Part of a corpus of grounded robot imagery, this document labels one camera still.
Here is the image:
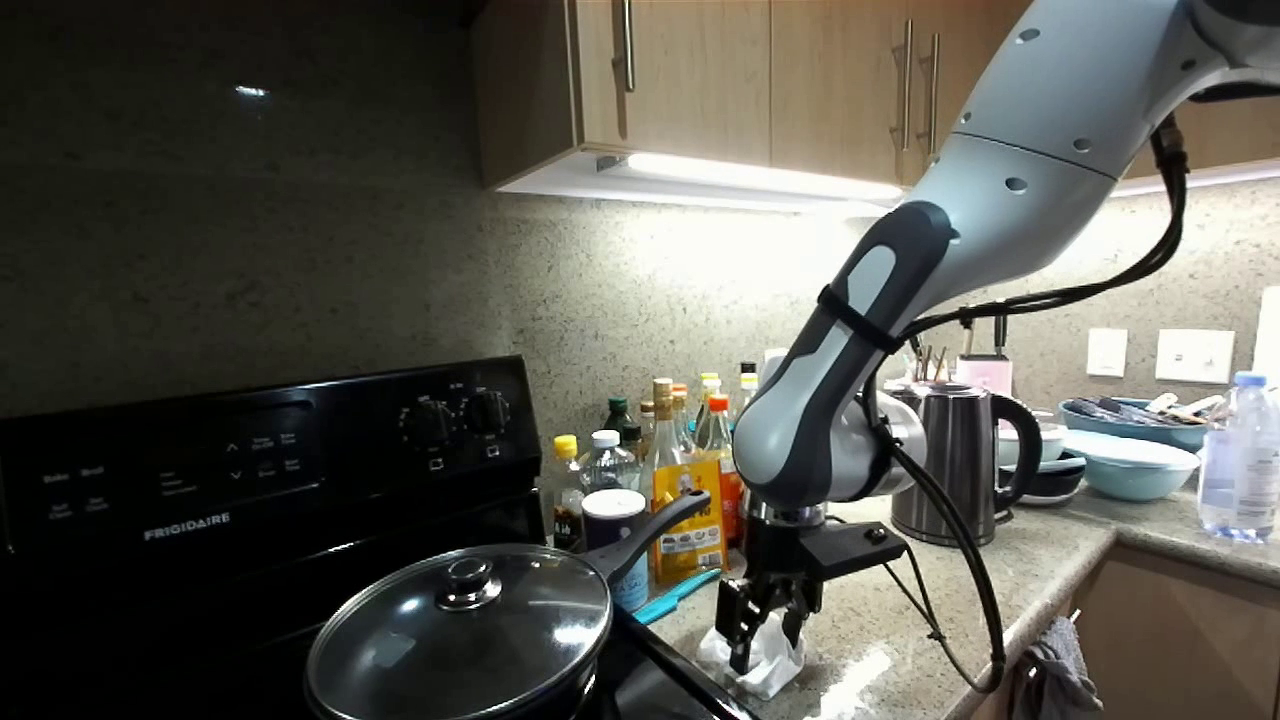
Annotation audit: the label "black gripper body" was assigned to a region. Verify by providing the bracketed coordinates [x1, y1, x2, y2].
[718, 503, 824, 631]

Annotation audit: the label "white napkin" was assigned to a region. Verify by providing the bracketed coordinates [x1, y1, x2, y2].
[695, 619, 803, 700]

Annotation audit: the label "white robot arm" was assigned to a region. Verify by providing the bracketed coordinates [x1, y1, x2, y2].
[718, 0, 1280, 674]

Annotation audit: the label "orange sauce bottle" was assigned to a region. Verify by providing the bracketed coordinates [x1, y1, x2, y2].
[700, 394, 746, 547]

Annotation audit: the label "yellow label oil bottle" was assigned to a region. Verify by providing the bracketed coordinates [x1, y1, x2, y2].
[647, 376, 725, 590]

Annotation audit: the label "white lid jar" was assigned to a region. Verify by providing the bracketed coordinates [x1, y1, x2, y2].
[584, 488, 652, 614]

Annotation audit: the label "yellow cap bottle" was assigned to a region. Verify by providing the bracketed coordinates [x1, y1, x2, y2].
[546, 433, 584, 547]

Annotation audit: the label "dark steel electric kettle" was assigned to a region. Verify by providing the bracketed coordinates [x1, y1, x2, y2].
[922, 383, 1044, 543]

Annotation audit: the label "black frying pan glass lid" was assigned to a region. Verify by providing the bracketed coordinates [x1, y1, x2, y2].
[301, 488, 718, 720]

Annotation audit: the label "hanging dish towel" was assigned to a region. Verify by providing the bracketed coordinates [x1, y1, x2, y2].
[1026, 618, 1105, 720]

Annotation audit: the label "light blue bowl right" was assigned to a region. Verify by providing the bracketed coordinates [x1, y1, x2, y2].
[1065, 433, 1199, 503]

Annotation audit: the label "under cabinet light strip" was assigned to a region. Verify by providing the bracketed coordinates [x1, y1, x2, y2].
[595, 154, 906, 203]

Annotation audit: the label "blue dish rack tray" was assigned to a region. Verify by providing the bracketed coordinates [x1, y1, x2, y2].
[1059, 396, 1207, 454]

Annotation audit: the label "clear plastic water bottle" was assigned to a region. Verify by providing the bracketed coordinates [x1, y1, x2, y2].
[1195, 374, 1277, 543]

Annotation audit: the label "wooden upper cabinets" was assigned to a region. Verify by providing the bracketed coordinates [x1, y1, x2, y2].
[469, 0, 1280, 193]

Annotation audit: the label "black electric stove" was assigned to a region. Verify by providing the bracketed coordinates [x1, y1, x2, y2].
[0, 353, 760, 720]

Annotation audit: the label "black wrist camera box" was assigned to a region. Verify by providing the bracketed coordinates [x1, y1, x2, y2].
[801, 522, 910, 579]

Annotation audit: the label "white wall outlet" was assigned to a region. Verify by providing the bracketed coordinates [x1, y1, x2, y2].
[1083, 329, 1128, 381]

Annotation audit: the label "white wall switch plate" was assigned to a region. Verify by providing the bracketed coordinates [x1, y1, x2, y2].
[1157, 329, 1236, 383]

